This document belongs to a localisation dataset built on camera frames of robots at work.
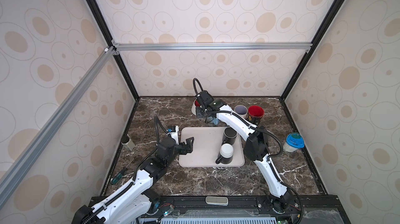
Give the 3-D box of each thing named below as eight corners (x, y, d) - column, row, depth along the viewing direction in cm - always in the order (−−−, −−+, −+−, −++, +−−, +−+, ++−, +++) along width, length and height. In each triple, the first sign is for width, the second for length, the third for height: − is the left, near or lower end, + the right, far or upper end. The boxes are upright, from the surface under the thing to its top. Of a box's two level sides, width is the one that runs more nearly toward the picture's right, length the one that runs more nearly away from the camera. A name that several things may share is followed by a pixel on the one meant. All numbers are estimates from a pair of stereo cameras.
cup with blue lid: (283, 154, 93) (290, 146, 85) (278, 141, 99) (285, 132, 91) (297, 154, 93) (306, 146, 85) (292, 141, 99) (300, 132, 91)
